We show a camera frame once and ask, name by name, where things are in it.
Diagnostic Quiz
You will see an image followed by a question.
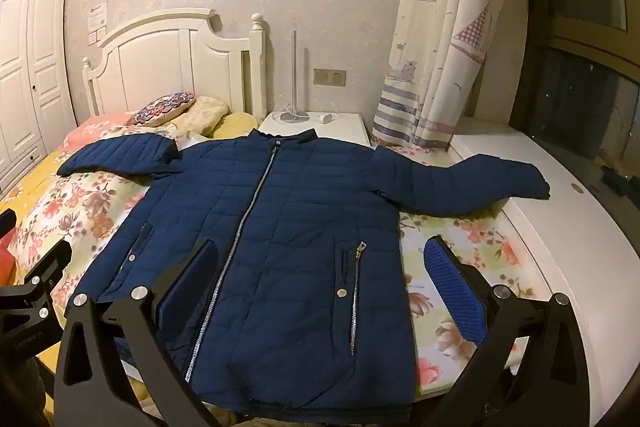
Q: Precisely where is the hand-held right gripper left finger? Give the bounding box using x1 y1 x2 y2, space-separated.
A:
52 237 222 427

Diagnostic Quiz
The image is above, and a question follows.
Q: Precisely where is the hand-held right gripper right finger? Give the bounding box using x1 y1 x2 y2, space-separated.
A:
422 234 593 427

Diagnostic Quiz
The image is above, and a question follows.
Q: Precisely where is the navy quilted jacket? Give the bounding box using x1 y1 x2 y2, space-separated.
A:
56 128 551 423

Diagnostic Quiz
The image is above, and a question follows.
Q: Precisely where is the bed with floral sheet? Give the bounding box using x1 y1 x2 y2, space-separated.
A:
0 134 553 408

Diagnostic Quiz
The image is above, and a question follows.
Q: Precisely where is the white window bench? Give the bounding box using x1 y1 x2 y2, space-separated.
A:
450 117 640 358

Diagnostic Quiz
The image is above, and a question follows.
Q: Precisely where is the pink pillow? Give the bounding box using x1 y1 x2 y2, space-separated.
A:
57 111 141 152

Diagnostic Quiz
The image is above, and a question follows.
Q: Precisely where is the white wardrobe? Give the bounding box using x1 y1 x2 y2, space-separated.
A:
0 0 78 190

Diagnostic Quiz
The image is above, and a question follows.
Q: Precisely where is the plain yellow pillow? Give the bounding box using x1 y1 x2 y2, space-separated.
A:
215 112 259 140

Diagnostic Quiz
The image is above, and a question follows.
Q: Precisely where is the pale yellow floral pillow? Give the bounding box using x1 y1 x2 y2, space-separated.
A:
170 96 230 138

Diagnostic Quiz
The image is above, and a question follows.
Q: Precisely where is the round patterned cushion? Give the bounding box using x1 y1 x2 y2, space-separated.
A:
127 92 196 128

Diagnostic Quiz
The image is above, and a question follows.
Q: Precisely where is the white nightstand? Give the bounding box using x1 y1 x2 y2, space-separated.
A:
257 111 372 150

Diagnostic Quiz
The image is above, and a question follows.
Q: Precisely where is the white wooden headboard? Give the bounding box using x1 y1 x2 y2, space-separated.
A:
81 8 268 120

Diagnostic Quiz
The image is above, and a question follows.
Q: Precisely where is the white pole lamp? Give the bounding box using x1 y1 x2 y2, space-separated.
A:
272 31 313 125

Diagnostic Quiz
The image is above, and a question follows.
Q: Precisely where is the dark window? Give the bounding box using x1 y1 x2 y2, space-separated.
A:
515 0 640 168

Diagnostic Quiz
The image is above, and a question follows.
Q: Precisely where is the sailboat print curtain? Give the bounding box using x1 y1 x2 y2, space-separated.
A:
372 0 516 152

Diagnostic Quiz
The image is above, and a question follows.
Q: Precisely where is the white wall notice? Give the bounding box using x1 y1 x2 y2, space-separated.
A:
88 1 109 29

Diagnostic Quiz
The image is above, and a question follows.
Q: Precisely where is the wall outlet plate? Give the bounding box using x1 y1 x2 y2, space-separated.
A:
313 68 347 86

